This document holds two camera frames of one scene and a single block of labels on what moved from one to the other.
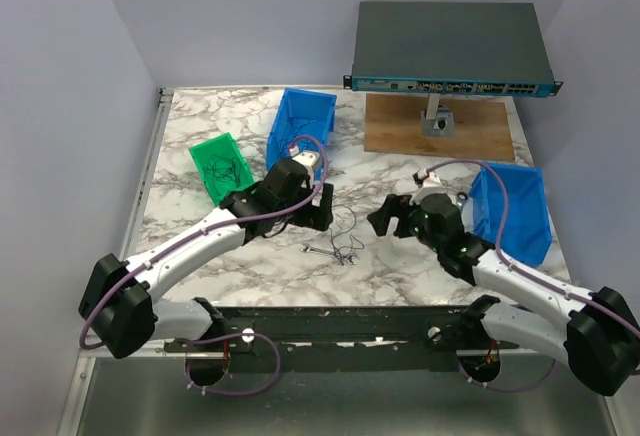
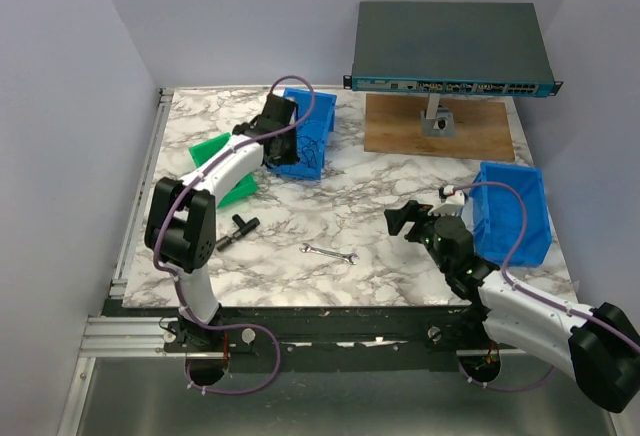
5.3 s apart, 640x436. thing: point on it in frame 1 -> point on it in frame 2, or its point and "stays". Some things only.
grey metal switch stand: (437, 122) stays
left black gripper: (320, 216) -> (292, 155)
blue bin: (526, 230) stays
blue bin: (303, 120) stays
